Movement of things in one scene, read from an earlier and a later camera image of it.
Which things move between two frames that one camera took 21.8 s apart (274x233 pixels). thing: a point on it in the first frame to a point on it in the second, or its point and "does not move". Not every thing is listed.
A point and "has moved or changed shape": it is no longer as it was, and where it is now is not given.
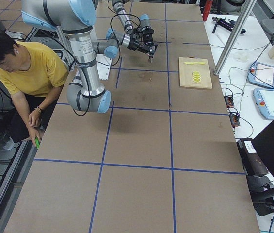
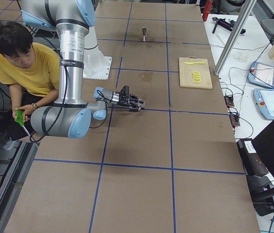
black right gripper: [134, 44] to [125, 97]
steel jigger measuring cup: [150, 58] has moved or changed shape
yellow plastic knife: [191, 63] does not move
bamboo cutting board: [195, 72] does not move
